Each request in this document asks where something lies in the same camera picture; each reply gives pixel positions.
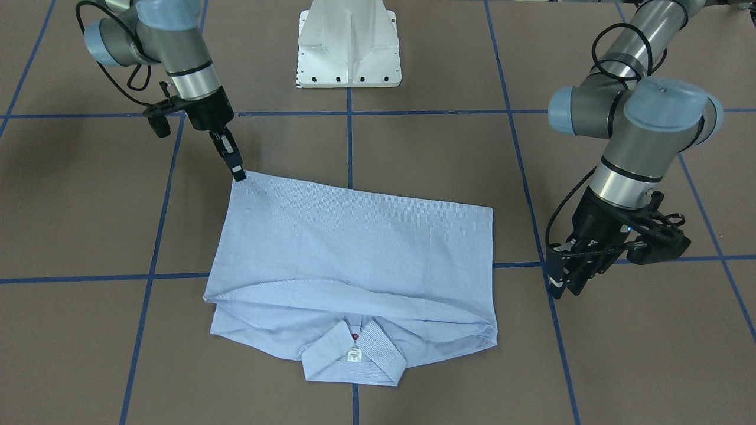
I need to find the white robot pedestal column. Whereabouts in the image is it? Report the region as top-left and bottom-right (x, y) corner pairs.
(295, 1), (403, 89)

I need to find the light blue striped shirt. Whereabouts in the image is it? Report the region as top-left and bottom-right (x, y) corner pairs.
(203, 171), (498, 387)

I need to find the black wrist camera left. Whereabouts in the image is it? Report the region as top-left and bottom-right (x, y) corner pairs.
(626, 191), (691, 264)

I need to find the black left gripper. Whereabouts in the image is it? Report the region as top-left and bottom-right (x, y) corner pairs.
(545, 188), (635, 300)

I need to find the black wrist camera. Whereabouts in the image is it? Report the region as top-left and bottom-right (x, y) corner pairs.
(142, 81), (191, 138)
(626, 191), (691, 264)

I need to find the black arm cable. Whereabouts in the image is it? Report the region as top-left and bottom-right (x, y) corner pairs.
(75, 0), (154, 108)

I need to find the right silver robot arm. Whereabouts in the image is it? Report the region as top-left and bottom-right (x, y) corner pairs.
(74, 1), (246, 181)

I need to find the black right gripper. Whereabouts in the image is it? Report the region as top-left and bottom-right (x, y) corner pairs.
(184, 88), (246, 181)

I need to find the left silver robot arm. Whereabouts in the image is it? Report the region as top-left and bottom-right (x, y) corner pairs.
(546, 1), (724, 299)

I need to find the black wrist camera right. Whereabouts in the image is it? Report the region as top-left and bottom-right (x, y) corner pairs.
(142, 81), (191, 138)

